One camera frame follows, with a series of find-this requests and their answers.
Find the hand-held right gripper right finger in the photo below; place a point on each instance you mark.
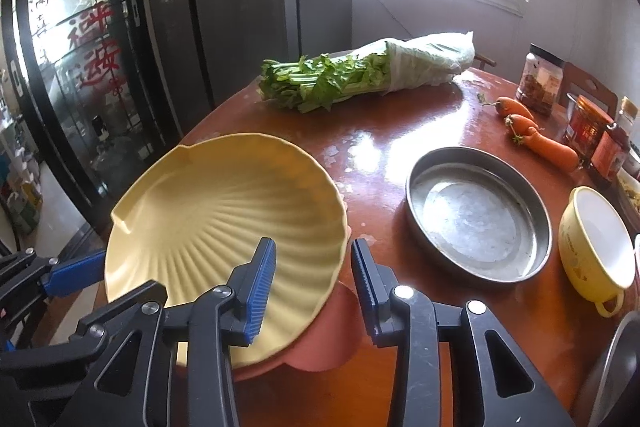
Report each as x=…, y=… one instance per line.
x=367, y=292

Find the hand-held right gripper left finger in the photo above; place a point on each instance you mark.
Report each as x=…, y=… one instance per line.
x=260, y=287

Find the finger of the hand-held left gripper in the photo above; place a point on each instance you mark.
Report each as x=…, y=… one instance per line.
x=60, y=344
x=75, y=274

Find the pink plate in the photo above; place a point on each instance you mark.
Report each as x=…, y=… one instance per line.
x=335, y=332

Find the yellow shell-shaped plate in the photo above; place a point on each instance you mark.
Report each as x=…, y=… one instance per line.
x=210, y=217

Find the round metal pan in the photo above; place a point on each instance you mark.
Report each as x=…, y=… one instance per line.
x=475, y=222

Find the celery bunch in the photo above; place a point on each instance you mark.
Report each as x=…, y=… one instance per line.
x=320, y=79

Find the medium carrot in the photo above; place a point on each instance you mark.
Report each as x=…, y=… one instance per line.
x=522, y=125

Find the large carrot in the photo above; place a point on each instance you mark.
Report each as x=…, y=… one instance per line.
x=552, y=149

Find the small carrot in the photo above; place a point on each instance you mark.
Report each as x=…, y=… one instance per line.
x=515, y=107

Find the clear plastic bag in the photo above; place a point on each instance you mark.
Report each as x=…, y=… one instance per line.
x=430, y=59

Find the dark glossy refrigerator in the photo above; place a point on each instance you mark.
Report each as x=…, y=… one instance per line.
x=150, y=32

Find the wooden chair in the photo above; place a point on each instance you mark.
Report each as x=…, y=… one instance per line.
x=587, y=82
x=485, y=59

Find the large metal basin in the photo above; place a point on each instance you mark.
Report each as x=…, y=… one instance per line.
x=617, y=372

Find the clear jar with black lid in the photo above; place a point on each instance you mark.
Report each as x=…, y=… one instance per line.
x=540, y=79

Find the red-lidded sauce jar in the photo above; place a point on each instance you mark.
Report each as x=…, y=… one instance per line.
x=587, y=124

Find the brown sauce bottle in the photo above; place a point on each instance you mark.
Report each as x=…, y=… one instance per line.
x=610, y=154

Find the white dish of vegetables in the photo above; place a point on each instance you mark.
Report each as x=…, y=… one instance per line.
x=631, y=194

